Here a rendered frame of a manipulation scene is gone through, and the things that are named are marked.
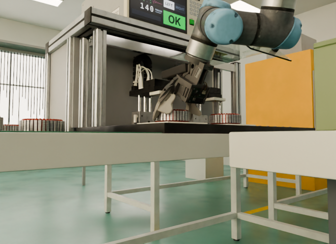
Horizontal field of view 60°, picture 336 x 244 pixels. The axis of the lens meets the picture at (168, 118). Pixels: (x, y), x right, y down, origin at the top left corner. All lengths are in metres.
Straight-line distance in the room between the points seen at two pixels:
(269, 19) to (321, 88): 0.42
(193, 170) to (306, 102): 2.11
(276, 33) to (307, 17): 6.22
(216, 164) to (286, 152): 4.85
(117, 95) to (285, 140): 0.84
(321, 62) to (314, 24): 6.50
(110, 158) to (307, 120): 4.11
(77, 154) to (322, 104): 0.32
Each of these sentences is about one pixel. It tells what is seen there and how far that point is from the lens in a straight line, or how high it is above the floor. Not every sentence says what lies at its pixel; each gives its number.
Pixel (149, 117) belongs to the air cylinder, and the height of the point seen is 0.80.
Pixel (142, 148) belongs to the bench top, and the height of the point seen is 0.72.
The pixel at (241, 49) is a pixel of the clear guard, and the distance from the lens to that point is 1.13.
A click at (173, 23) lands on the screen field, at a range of 1.12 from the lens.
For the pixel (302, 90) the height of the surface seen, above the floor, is 1.38.
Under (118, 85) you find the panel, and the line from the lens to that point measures 1.07.
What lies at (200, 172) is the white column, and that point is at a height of 0.13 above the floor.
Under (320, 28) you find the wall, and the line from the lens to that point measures 6.74.
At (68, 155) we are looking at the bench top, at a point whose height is 0.72.
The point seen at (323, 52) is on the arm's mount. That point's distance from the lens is 0.33.
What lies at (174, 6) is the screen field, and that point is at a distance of 1.15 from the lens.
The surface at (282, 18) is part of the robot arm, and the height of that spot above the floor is 1.00.
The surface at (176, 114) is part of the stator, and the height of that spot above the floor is 0.80.
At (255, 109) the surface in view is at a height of 1.17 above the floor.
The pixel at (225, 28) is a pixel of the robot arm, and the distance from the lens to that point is 0.66.
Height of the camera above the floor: 0.74
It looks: 4 degrees up
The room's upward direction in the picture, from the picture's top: straight up
